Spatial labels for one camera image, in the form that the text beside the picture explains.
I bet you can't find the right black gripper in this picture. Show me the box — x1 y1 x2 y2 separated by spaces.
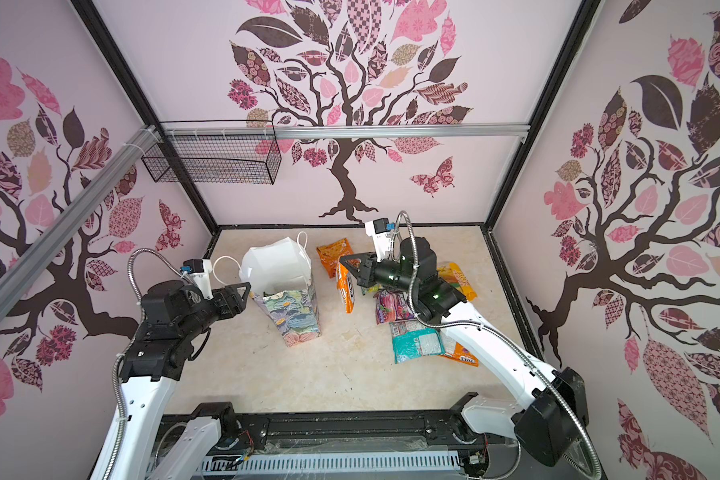
341 250 421 299

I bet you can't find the orange white snack bag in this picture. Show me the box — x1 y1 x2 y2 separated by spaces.
336 263 355 314

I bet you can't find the purple candy snack bag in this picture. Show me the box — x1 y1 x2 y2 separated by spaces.
374 290 414 324

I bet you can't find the patterned paper bag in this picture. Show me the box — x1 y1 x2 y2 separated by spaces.
211 231 321 347

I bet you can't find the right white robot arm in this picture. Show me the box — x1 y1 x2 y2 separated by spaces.
339 237 602 479

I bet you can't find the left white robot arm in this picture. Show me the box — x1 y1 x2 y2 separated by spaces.
91 280 251 479

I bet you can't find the orange chip snack bag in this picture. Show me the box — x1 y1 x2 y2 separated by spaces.
316 238 354 278

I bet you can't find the teal snack bag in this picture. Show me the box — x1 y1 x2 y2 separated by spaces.
390 321 445 364

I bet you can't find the yellow corn snack bag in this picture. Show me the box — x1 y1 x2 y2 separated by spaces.
437 262 478 301

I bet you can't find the orange snack bag right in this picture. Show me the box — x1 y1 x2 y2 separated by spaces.
439 333 479 367

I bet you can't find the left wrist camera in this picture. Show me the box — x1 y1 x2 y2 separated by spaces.
181 259 212 300

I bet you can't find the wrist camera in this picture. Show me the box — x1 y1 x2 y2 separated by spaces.
181 259 212 300
364 217 399 262

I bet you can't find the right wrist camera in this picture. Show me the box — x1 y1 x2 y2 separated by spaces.
364 217 399 262

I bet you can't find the black wire basket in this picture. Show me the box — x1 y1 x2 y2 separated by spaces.
141 119 283 185

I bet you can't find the white slotted cable duct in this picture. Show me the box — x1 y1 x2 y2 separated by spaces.
188 451 462 479

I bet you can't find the black base frame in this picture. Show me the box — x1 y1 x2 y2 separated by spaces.
137 407 607 480

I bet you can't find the rear aluminium rail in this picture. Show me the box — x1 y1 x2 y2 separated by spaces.
164 123 530 140

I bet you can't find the aluminium rail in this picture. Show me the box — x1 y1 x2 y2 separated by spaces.
164 123 530 140
0 126 158 323

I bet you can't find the left aluminium rail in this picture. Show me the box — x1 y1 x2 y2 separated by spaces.
0 126 158 323

